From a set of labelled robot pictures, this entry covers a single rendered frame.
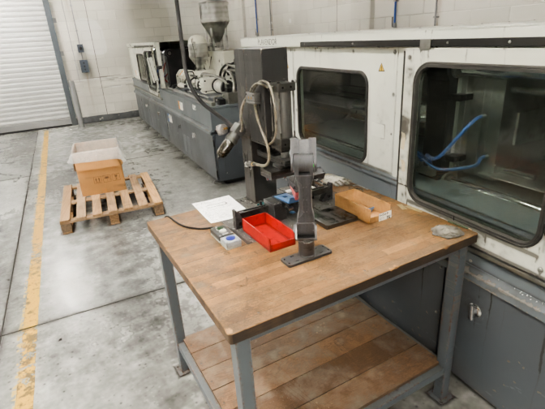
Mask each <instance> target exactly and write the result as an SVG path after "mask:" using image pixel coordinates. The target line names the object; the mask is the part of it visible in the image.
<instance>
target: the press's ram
mask: <svg viewBox="0 0 545 409"><path fill-rule="evenodd" d="M289 151H290V149H288V150H285V151H283V153H281V152H280V150H277V149H272V147H270V153H271V159H270V161H273V162H275V163H273V164H272V165H270V166H266V167H260V173H261V175H263V176H264V177H265V178H266V179H267V180H274V179H280V178H283V179H285V178H286V177H288V176H291V175H294V173H291V171H290V154H289ZM257 155H259V156H261V157H264V158H266V159H268V152H267V148H266V149H257Z"/></svg>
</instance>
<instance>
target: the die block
mask: <svg viewBox="0 0 545 409"><path fill-rule="evenodd" d="M264 204H267V205H268V208H269V210H268V212H266V213H268V214H270V215H271V216H273V217H274V218H276V219H277V220H278V221H281V220H284V219H287V214H286V209H285V208H283V207H282V205H280V206H277V207H272V206H271V205H270V204H268V203H266V202H265V201H264ZM288 205H290V206H292V207H293V208H294V209H291V210H292V211H295V212H296V213H298V208H299V204H297V202H294V203H292V204H288Z"/></svg>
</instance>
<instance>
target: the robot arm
mask: <svg viewBox="0 0 545 409"><path fill-rule="evenodd" d="M313 164H314V168H313ZM290 171H291V173H294V176H291V177H289V182H288V184H289V185H290V188H291V191H292V193H293V196H294V198H295V200H298V202H299V208H298V215H297V222H295V223H294V224H293V225H294V233H295V241H298V252H296V253H294V254H291V255H288V256H285V257H282V258H281V262H282V263H283V264H284V265H286V266H287V267H288V268H293V267H295V266H297V265H301V264H304V263H307V262H308V261H311V260H315V259H318V258H320V257H322V256H327V255H329V254H331V253H332V250H331V249H330V248H328V247H326V246H325V245H323V244H321V245H318V246H315V240H317V225H316V222H315V214H314V211H313V208H312V198H311V191H312V187H311V185H312V181H313V180H315V181H317V182H319V181H320V180H321V179H324V176H325V171H324V170H323V169H322V168H321V167H317V164H316V138H315V137H308V139H305V140H299V139H298V138H290Z"/></svg>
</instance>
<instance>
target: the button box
mask: <svg viewBox="0 0 545 409"><path fill-rule="evenodd" d="M165 217H168V218H170V219H171V220H172V221H174V222H175V223H177V224H179V225H180V226H183V227H186V228H190V229H196V230H206V229H210V231H211V235H212V236H213V237H214V238H215V239H216V240H217V241H218V242H219V243H221V238H222V237H226V236H228V235H232V234H233V232H232V231H231V230H230V229H228V228H227V227H226V226H225V225H222V226H223V228H224V229H226V232H224V233H221V232H220V230H217V227H218V226H210V227H192V226H185V225H183V224H181V223H179V222H177V221H175V220H174V219H173V218H172V217H170V216H165Z"/></svg>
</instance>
